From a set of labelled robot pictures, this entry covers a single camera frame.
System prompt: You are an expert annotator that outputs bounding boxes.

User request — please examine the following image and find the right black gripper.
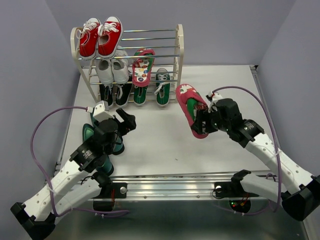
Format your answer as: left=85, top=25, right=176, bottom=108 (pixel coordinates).
left=190, top=106, right=230, bottom=135

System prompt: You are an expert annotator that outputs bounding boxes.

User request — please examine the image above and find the green sneaker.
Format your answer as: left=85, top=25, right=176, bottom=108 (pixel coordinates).
left=133, top=85, right=148, bottom=106
left=154, top=68, right=171, bottom=107

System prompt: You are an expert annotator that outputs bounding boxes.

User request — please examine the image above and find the pink patterned sandal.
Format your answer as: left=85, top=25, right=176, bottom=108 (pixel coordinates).
left=132, top=48, right=155, bottom=87
left=175, top=83, right=208, bottom=139

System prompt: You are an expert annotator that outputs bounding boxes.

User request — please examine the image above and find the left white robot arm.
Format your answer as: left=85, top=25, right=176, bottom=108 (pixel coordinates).
left=10, top=103, right=137, bottom=240

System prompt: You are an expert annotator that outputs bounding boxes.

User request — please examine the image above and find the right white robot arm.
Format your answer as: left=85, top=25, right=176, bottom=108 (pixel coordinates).
left=191, top=98, right=320, bottom=221

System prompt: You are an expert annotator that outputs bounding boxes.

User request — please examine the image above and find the upper dark green leather shoe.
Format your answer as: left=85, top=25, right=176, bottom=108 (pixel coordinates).
left=90, top=113, right=125, bottom=155

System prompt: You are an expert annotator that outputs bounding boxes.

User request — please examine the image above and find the dark green leather shoe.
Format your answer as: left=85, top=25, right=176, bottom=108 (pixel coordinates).
left=82, top=123, right=114, bottom=176
left=90, top=113, right=125, bottom=155

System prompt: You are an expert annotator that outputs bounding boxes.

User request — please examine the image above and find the lower dark green leather shoe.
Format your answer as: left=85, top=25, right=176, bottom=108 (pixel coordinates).
left=82, top=123, right=114, bottom=176

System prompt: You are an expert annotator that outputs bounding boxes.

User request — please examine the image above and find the cream metal shoe shelf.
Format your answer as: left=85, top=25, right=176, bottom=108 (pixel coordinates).
left=70, top=24, right=185, bottom=103

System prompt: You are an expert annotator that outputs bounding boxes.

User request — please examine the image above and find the right black sneaker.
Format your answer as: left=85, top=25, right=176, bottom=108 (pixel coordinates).
left=115, top=75, right=133, bottom=108

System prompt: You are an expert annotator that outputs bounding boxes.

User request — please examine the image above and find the black sneaker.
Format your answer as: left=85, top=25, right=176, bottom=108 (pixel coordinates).
left=115, top=75, right=133, bottom=108
left=99, top=84, right=114, bottom=108

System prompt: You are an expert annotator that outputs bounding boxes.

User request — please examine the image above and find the left black sneaker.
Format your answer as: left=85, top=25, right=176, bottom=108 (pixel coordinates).
left=99, top=84, right=114, bottom=108

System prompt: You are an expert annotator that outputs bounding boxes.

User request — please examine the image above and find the right white sneaker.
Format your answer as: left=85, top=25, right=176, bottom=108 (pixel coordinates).
left=111, top=49, right=130, bottom=84

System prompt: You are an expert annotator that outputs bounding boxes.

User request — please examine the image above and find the white sneaker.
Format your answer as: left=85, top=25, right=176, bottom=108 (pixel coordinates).
left=96, top=59, right=114, bottom=86
left=111, top=49, right=130, bottom=84

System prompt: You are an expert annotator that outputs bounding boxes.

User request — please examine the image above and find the left white sneaker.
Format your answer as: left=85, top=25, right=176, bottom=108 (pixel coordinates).
left=96, top=59, right=114, bottom=86

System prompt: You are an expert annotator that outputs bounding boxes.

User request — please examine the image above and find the right red sneaker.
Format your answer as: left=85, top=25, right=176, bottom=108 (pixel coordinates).
left=97, top=16, right=124, bottom=59

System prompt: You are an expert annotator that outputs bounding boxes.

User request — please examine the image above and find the red sneaker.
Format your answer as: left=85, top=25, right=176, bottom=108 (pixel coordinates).
left=79, top=17, right=101, bottom=59
left=97, top=16, right=124, bottom=59

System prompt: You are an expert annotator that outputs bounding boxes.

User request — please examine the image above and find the left red sneaker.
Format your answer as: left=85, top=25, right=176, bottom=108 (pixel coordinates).
left=79, top=17, right=101, bottom=59

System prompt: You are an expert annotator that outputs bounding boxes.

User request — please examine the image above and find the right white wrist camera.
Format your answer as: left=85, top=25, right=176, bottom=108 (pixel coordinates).
left=206, top=91, right=224, bottom=112

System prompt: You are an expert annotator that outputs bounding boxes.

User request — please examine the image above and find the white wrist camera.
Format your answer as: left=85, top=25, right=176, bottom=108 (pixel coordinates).
left=206, top=91, right=224, bottom=112
left=93, top=100, right=114, bottom=122

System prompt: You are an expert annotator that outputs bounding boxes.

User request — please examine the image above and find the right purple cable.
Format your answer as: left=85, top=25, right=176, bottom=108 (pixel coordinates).
left=211, top=85, right=282, bottom=217

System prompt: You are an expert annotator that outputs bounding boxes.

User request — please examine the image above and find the purple cable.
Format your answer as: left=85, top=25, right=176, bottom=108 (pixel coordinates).
left=29, top=106, right=131, bottom=217
left=211, top=85, right=282, bottom=217

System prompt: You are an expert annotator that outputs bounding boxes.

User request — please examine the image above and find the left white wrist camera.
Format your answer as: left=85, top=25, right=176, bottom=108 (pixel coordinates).
left=93, top=100, right=114, bottom=122

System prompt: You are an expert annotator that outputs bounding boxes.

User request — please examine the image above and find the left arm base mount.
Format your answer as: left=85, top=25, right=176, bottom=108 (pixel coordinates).
left=92, top=182, right=128, bottom=212

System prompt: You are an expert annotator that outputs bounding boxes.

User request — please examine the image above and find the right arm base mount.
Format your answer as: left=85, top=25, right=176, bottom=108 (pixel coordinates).
left=211, top=181, right=252, bottom=214

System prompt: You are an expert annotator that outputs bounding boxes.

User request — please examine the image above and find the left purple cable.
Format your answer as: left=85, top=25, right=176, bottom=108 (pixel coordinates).
left=29, top=106, right=131, bottom=217

